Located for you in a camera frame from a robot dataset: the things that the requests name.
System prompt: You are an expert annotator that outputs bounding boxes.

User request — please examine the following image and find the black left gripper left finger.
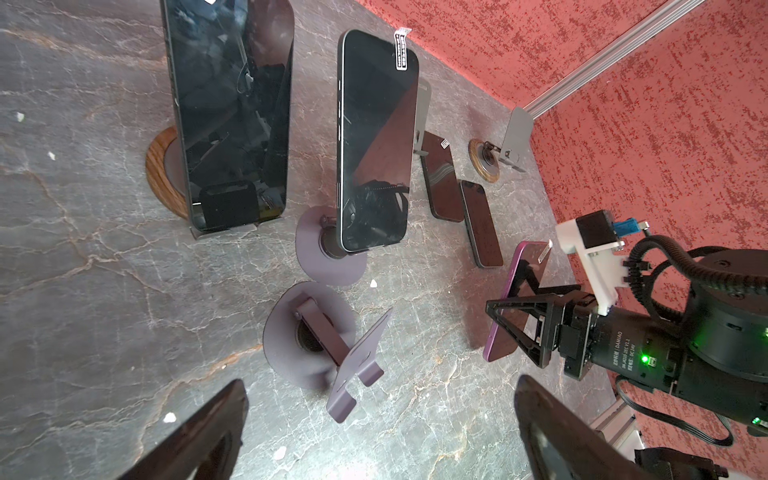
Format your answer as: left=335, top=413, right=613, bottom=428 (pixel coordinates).
left=121, top=379, right=249, bottom=479

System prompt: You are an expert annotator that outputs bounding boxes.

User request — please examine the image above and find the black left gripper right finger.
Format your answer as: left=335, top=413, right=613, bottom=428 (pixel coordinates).
left=514, top=375, right=651, bottom=479

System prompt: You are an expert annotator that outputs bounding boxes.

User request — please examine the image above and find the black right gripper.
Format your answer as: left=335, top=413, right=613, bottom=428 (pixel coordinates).
left=484, top=290, right=687, bottom=390

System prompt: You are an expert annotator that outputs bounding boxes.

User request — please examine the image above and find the green-edged black phone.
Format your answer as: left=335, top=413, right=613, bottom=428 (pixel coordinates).
left=459, top=180, right=504, bottom=268

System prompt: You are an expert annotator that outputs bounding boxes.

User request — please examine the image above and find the dark phone with sticker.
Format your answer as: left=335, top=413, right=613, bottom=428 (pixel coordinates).
left=420, top=131, right=464, bottom=223

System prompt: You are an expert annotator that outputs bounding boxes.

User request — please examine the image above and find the grey stand wooden base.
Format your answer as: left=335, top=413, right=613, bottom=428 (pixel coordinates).
left=468, top=107, right=534, bottom=183

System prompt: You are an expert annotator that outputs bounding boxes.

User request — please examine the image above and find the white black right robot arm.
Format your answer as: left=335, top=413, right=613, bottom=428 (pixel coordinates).
left=486, top=284, right=767, bottom=436

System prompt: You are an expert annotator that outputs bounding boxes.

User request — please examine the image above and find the purple round stand front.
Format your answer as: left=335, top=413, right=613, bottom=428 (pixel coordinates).
left=262, top=282, right=393, bottom=424

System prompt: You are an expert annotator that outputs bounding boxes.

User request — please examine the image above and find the wooden round base stand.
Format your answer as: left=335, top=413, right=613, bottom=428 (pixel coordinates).
left=145, top=126, right=189, bottom=220

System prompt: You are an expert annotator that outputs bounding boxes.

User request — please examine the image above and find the grey metal phone stand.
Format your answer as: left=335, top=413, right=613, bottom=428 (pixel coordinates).
left=413, top=79, right=432, bottom=155

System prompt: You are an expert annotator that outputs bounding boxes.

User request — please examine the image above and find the silver-edged phone with sticker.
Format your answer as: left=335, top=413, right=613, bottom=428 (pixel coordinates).
left=337, top=29, right=420, bottom=254

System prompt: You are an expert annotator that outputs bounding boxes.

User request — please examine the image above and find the black phone on wooden stand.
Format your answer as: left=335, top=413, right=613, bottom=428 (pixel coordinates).
left=161, top=0, right=295, bottom=236

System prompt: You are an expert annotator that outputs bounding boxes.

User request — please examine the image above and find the aluminium corner post right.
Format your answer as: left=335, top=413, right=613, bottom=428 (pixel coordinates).
left=524, top=0, right=704, bottom=119

